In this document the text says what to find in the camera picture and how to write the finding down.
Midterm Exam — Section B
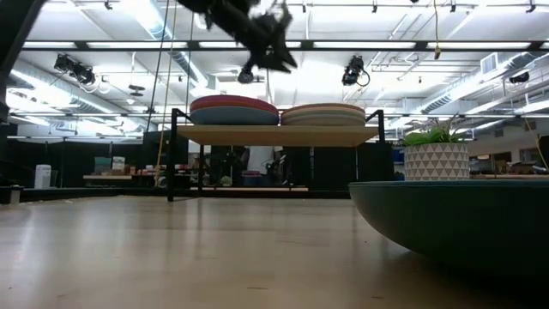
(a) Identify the white cylindrical container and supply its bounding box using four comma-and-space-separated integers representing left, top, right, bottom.
33, 164, 52, 191

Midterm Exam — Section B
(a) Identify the blue plate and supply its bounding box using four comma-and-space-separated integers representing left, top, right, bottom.
190, 106, 281, 126

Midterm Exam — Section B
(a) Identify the dark teal plate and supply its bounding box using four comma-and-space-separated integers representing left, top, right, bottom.
347, 179, 549, 276

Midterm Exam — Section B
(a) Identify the orange plate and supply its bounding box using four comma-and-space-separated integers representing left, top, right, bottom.
190, 98, 280, 115

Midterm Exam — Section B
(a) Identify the grey plate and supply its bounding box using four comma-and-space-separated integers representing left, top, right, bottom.
281, 113, 367, 127

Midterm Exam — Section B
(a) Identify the wooden background table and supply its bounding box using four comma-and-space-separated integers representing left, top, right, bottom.
83, 173, 134, 181

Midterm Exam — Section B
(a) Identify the person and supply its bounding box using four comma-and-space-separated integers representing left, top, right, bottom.
246, 145, 284, 188

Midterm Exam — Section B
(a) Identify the magenta plate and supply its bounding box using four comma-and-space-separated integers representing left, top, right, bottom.
190, 94, 278, 108

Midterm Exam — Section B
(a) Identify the light teal plate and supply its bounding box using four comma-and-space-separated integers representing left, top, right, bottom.
281, 109, 367, 119

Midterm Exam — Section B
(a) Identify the yellow hanging cable with plug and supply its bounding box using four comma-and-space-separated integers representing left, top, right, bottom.
432, 0, 443, 60

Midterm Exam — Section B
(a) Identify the cream plate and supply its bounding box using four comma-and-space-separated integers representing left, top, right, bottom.
281, 106, 366, 116

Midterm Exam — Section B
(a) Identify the wooden shelf with black legs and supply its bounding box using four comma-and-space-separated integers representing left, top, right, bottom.
166, 107, 386, 203

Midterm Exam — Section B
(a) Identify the black hanging cable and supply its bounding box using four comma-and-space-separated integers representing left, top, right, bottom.
145, 0, 172, 134

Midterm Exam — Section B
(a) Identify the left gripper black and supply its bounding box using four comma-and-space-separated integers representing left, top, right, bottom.
209, 0, 299, 74

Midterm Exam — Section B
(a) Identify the succulent in white patterned pot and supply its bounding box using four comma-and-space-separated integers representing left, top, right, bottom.
401, 114, 471, 181

